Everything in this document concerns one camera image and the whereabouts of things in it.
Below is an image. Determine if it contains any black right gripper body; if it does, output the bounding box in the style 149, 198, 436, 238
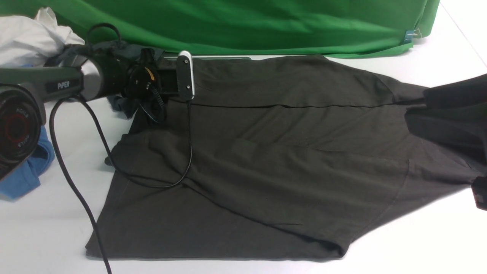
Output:
404, 75, 487, 210

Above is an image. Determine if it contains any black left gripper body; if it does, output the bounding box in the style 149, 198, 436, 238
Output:
124, 48, 179, 101

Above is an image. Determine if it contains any dark gray long-sleeved shirt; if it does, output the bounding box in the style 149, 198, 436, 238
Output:
97, 55, 480, 261

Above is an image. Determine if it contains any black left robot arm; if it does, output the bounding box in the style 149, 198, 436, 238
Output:
1, 42, 194, 178

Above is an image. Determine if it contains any dark teal crumpled shirt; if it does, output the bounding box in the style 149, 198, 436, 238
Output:
44, 40, 166, 119

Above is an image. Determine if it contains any white crumpled shirt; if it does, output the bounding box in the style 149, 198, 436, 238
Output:
0, 7, 85, 68

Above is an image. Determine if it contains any blue crumpled shirt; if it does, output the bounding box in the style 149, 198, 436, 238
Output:
0, 126, 55, 201

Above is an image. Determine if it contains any blue binder clip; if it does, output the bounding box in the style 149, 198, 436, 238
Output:
403, 29, 422, 44

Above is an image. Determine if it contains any green backdrop cloth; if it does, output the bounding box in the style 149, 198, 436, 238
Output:
1, 0, 439, 59

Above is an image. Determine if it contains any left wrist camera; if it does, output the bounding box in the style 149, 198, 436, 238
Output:
176, 51, 195, 101

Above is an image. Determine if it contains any black left camera cable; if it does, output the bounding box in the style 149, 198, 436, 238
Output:
105, 100, 194, 189

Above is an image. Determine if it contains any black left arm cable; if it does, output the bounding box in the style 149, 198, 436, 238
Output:
49, 97, 113, 274

